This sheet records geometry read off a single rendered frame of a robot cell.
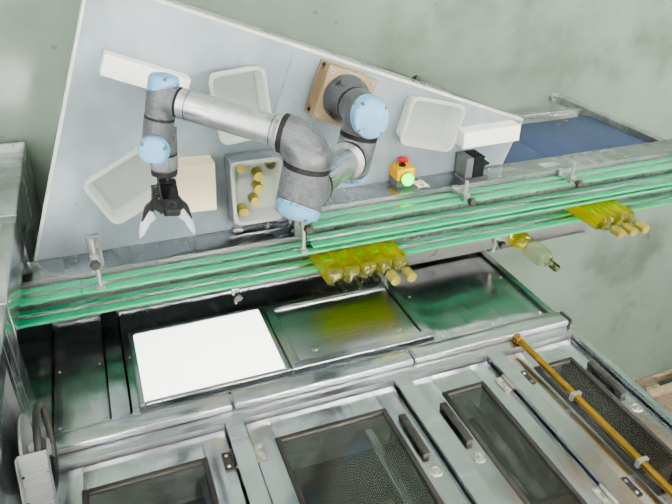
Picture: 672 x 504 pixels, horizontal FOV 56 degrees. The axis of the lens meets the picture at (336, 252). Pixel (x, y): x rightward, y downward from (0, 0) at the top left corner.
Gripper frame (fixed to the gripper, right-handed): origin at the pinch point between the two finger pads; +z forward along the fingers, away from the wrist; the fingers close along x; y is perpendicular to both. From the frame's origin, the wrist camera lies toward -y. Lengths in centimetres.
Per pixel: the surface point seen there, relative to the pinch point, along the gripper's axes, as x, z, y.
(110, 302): 17.2, 25.9, 11.3
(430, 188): -94, -3, 19
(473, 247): -117, 23, 20
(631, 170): -179, -8, 14
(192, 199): -9.9, -3.1, 20.7
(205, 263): -12.4, 15.9, 12.7
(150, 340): 6.6, 34.4, 0.3
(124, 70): 7.9, -43.1, 19.8
